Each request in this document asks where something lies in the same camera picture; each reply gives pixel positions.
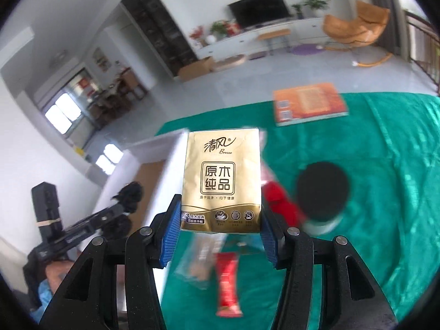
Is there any red flower plant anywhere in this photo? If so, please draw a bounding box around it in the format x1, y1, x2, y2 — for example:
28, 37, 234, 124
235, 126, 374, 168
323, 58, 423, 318
189, 25, 207, 48

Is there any white TV cabinet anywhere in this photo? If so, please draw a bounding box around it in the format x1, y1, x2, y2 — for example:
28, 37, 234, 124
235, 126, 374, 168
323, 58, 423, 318
196, 18, 328, 61

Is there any purple floor mat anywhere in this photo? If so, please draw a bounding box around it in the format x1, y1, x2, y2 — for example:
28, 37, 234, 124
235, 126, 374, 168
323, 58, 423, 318
291, 43, 324, 56

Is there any dark tall bookshelf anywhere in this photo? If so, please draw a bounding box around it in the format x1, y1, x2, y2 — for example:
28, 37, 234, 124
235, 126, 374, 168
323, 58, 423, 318
122, 0, 198, 77

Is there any gold tissue pack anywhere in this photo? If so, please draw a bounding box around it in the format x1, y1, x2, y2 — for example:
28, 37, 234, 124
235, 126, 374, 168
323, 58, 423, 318
180, 128, 262, 234

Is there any pink cloth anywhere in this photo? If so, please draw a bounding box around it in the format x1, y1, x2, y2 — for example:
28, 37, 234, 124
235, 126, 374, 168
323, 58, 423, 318
242, 125, 276, 188

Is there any cardboard box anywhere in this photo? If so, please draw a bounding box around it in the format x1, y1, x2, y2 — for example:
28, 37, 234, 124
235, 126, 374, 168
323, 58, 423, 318
178, 56, 215, 82

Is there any green potted plant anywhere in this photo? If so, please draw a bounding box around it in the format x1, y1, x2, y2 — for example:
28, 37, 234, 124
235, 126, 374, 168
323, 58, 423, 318
302, 0, 331, 17

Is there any black television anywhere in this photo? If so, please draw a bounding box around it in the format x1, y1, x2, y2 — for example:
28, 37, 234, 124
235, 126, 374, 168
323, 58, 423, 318
228, 0, 290, 28

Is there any red snack packet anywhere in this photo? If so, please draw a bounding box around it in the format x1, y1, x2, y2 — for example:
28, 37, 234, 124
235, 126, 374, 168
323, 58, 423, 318
215, 252, 242, 318

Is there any orange book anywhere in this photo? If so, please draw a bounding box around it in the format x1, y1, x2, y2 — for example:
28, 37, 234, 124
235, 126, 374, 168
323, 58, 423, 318
273, 83, 348, 126

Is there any small wooden bench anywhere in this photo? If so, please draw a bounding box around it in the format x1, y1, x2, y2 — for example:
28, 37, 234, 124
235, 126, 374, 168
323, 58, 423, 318
257, 28, 291, 55

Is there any clear jar black lid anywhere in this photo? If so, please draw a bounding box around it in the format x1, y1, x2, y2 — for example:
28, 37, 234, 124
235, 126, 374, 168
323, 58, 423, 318
296, 161, 351, 236

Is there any white storage box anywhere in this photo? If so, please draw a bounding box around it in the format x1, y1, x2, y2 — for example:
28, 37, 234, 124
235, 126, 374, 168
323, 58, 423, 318
99, 128, 190, 330

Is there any red yarn ball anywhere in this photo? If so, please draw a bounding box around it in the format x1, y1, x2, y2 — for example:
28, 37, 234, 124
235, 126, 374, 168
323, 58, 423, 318
262, 181, 305, 228

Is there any orange lounge chair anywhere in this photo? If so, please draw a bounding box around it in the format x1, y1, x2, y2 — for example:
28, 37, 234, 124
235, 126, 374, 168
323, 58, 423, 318
319, 1, 391, 53

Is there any green satin tablecloth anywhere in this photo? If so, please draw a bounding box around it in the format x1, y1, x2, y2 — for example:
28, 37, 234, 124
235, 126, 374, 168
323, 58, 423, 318
160, 92, 439, 329

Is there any operator left hand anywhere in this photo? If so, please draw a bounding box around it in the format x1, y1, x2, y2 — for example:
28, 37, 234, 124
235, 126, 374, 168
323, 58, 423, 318
45, 260, 74, 294

